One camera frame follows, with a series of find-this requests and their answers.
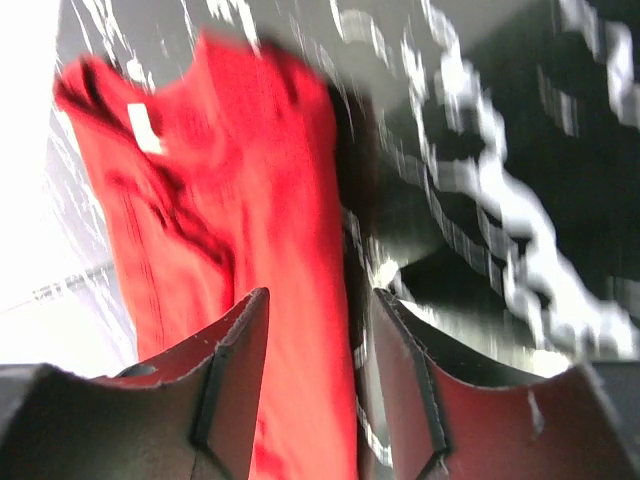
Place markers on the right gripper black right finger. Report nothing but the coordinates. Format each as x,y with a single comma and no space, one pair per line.
454,413

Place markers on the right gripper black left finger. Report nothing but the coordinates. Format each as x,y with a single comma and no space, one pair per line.
187,413

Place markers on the red t-shirt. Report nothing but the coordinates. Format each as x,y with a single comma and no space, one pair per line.
219,183

